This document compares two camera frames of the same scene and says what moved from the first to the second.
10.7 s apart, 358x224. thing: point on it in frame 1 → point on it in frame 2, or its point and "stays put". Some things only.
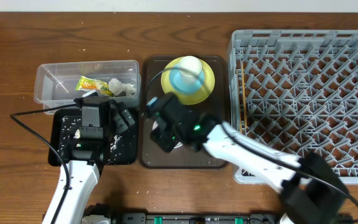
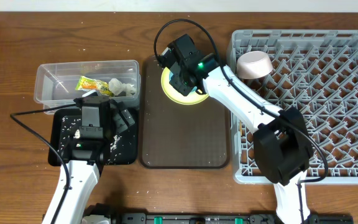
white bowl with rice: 155,125 → 254,65
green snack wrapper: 88,83 stays put
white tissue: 116,86 stays put
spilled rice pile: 122,148 stays put
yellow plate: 189,98 stays put
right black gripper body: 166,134 → 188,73
